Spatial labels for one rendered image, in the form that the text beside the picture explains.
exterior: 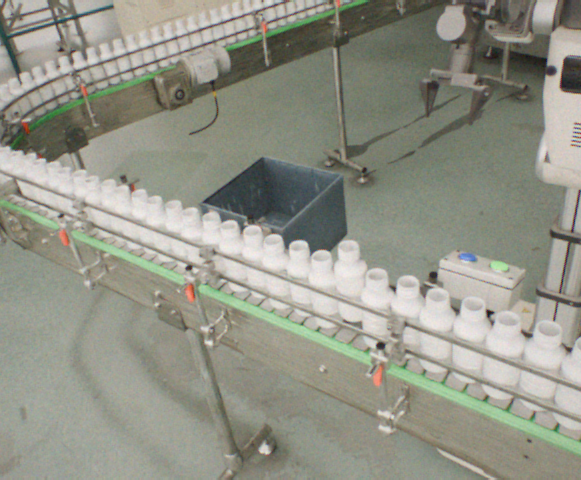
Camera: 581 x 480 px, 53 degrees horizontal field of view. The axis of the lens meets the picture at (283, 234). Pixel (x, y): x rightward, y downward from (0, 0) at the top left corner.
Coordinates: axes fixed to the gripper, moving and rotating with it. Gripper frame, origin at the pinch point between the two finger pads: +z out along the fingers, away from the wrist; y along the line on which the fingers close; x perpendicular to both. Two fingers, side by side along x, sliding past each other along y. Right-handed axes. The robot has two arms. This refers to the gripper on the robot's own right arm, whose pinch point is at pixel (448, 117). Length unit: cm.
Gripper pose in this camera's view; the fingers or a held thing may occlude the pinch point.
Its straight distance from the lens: 132.2
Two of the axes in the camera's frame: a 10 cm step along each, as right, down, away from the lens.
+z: -1.6, 9.6, 2.5
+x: 6.0, -1.1, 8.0
